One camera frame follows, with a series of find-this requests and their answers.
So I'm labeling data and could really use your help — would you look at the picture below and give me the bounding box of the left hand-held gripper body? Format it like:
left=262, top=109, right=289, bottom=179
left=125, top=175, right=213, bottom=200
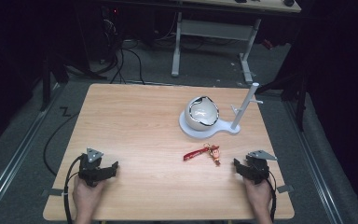
left=77, top=147, right=114, bottom=188

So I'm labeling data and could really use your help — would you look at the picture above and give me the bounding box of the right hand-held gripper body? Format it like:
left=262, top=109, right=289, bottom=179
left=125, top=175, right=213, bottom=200
left=244, top=149, right=278, bottom=185

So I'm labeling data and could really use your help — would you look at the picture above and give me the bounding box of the person's right hand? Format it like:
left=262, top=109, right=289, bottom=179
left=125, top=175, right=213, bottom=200
left=242, top=177, right=273, bottom=214

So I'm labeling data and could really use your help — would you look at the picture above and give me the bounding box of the person's left hand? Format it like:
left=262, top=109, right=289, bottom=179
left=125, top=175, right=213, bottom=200
left=72, top=176, right=107, bottom=217

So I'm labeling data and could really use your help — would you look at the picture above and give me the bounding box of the grey tab on table edge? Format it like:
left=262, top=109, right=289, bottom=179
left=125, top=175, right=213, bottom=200
left=276, top=184, right=295, bottom=194

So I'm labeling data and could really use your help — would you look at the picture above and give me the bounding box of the white stand with pole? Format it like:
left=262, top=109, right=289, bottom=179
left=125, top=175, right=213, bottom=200
left=178, top=81, right=265, bottom=140

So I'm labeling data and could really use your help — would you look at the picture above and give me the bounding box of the white round helmet-shaped shell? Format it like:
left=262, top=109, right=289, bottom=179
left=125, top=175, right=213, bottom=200
left=184, top=95, right=220, bottom=132

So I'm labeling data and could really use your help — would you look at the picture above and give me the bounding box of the black metal stand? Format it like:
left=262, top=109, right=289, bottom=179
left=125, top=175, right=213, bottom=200
left=39, top=52, right=108, bottom=112
left=255, top=59, right=310, bottom=133

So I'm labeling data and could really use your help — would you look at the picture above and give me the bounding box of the dark computer tower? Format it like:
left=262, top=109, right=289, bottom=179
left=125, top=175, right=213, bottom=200
left=100, top=5, right=124, bottom=63

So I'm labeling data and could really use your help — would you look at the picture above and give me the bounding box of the white-legged desk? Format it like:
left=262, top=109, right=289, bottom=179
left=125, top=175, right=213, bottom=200
left=105, top=0, right=302, bottom=85

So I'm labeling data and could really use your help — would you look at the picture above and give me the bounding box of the right hand-held gripper black cable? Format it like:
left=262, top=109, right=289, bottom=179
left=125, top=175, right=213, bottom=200
left=267, top=170, right=278, bottom=223

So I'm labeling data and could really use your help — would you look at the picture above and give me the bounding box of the hand-held gripper black cable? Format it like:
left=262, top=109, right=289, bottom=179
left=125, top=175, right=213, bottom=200
left=62, top=154, right=84, bottom=224
left=267, top=170, right=278, bottom=223

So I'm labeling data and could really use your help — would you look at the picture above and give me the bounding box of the left hand-held gripper black cable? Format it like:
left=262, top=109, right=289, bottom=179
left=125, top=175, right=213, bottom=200
left=62, top=154, right=84, bottom=224

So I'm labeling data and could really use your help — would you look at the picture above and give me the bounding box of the red strap keychain with figure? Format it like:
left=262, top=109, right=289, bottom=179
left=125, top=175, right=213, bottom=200
left=183, top=143, right=223, bottom=167

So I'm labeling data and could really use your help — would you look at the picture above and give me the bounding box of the black cable on floor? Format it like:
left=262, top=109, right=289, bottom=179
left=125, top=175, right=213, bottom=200
left=43, top=106, right=80, bottom=177

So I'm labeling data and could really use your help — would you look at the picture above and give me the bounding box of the metal floor rail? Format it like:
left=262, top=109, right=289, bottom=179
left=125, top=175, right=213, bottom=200
left=0, top=83, right=63, bottom=222
left=283, top=100, right=345, bottom=224

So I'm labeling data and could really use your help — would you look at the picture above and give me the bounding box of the bundle of black cables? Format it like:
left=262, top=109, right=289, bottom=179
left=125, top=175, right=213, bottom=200
left=103, top=12, right=146, bottom=86

